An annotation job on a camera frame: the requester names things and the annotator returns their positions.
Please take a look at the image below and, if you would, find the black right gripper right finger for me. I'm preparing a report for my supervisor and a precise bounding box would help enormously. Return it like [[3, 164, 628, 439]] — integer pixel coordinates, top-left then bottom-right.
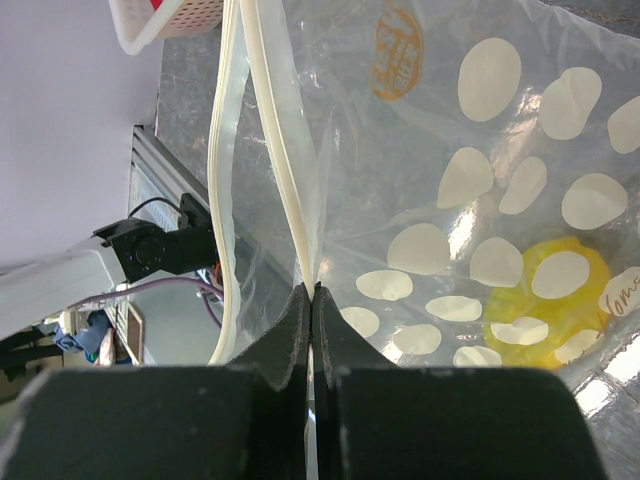
[[312, 286, 606, 479]]

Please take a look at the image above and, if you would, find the clear spotted zip top bag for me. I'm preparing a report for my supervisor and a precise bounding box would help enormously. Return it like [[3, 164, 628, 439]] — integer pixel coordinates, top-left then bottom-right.
[[208, 1, 639, 460]]

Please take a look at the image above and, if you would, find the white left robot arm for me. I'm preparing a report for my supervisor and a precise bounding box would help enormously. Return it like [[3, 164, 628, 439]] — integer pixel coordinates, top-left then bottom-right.
[[1, 193, 218, 338]]

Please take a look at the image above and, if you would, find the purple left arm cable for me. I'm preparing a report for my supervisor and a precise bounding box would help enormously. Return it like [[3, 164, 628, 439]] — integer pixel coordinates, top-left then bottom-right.
[[74, 274, 226, 331]]

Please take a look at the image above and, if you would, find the white plastic fruit basket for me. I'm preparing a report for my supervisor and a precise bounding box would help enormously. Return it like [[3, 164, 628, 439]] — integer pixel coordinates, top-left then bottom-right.
[[108, 0, 224, 56]]

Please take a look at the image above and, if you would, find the yellow bell pepper toy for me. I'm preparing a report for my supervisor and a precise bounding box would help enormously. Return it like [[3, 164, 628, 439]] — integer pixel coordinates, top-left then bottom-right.
[[483, 236, 611, 370]]

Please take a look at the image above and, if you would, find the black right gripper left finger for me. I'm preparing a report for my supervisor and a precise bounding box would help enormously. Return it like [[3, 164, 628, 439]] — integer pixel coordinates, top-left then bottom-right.
[[1, 285, 311, 479]]

